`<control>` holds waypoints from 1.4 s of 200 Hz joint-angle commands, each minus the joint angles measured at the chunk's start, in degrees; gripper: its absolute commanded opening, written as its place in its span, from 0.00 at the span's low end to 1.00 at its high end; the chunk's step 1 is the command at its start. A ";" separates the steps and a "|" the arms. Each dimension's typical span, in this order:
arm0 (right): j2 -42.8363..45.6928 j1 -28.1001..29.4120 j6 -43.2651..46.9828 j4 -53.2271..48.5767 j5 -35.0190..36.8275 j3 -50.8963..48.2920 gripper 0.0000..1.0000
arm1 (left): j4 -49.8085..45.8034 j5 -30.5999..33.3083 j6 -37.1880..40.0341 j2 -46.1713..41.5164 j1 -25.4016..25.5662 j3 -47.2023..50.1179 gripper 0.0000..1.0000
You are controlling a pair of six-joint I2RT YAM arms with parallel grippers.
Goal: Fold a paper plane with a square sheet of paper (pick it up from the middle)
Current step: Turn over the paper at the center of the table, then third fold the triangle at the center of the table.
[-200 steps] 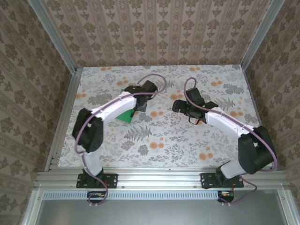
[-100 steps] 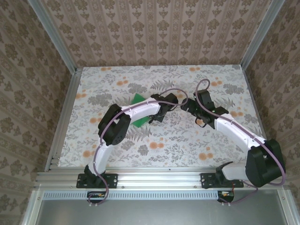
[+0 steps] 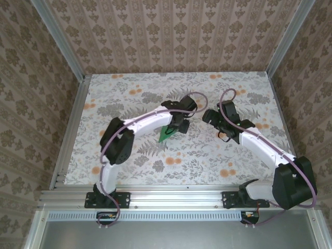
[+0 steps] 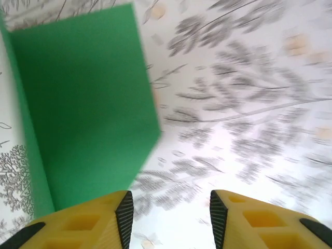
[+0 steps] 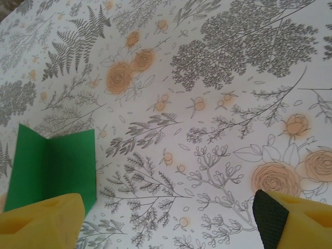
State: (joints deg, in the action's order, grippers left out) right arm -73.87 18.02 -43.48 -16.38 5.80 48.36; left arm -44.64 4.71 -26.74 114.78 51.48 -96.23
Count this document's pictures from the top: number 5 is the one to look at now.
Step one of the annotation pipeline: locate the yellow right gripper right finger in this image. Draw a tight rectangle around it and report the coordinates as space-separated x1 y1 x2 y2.
252 189 332 249

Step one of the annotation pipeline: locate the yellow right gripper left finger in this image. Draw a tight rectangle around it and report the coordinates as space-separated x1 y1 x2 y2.
0 192 87 249

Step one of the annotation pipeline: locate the green square paper sheet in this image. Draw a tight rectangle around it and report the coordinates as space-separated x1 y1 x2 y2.
3 123 98 216

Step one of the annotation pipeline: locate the floral patterned table cover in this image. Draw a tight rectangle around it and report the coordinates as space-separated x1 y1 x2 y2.
0 0 332 249

